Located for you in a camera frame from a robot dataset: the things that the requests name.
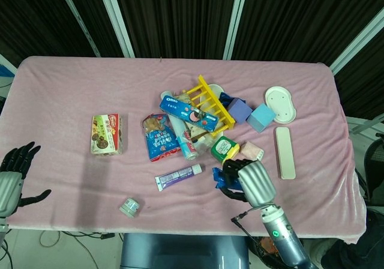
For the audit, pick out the light blue foam cube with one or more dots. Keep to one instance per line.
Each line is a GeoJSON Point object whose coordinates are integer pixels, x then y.
{"type": "Point", "coordinates": [261, 119]}

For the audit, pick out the blue Oreo box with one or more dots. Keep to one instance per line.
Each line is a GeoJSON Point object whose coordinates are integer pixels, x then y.
{"type": "Point", "coordinates": [180, 108]}

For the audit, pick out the white partition frame post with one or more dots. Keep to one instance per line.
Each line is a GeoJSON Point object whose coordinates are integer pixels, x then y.
{"type": "Point", "coordinates": [237, 18]}
{"type": "Point", "coordinates": [115, 18]}
{"type": "Point", "coordinates": [78, 18]}
{"type": "Point", "coordinates": [357, 47]}

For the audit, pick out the dark blue snack packet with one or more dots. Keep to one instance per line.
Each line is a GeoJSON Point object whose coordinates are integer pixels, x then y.
{"type": "Point", "coordinates": [217, 176]}

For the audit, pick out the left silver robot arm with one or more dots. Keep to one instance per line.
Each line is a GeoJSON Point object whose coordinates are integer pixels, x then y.
{"type": "Point", "coordinates": [2, 230]}

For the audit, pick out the white plastic bowl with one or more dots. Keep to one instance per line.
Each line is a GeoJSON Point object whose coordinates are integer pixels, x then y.
{"type": "Point", "coordinates": [217, 90]}

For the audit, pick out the purple foam cube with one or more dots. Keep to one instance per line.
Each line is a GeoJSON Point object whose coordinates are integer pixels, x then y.
{"type": "Point", "coordinates": [240, 111]}

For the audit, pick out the white soap dish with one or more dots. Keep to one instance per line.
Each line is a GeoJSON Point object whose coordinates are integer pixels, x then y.
{"type": "Point", "coordinates": [280, 104]}

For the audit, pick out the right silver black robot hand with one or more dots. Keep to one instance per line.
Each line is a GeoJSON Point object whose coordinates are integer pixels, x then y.
{"type": "Point", "coordinates": [255, 182]}

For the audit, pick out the yellow plastic rack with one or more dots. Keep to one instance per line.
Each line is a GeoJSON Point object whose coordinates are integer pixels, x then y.
{"type": "Point", "coordinates": [210, 98]}

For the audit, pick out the purple toothpaste tube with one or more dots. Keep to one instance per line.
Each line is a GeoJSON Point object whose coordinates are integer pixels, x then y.
{"type": "Point", "coordinates": [177, 177]}

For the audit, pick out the green yellow plastic container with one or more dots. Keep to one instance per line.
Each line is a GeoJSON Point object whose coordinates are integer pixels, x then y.
{"type": "Point", "coordinates": [223, 147]}

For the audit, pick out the pink fleece table cloth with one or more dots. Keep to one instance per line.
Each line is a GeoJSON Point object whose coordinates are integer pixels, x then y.
{"type": "Point", "coordinates": [75, 86]}

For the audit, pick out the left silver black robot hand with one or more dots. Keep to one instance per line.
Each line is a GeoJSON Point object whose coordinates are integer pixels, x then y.
{"type": "Point", "coordinates": [10, 188]}

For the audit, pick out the pink wrapped soap bar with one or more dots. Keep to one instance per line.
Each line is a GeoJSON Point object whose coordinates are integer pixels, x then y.
{"type": "Point", "coordinates": [250, 150]}

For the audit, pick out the white red cookie box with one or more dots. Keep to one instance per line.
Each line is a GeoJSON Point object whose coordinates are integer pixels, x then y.
{"type": "Point", "coordinates": [105, 134]}

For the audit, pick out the dark blue crumpled packet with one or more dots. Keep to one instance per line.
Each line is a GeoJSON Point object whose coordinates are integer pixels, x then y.
{"type": "Point", "coordinates": [225, 98]}

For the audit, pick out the blue red snack bag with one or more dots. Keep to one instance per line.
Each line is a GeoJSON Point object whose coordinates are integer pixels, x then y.
{"type": "Point", "coordinates": [159, 143]}

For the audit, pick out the long pink white case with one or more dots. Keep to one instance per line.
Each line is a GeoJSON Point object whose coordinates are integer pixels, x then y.
{"type": "Point", "coordinates": [285, 152]}

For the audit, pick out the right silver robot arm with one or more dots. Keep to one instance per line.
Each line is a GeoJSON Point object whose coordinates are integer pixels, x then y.
{"type": "Point", "coordinates": [282, 236]}

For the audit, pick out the black trash bin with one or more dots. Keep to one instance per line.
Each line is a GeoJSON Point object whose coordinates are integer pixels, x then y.
{"type": "Point", "coordinates": [267, 245]}

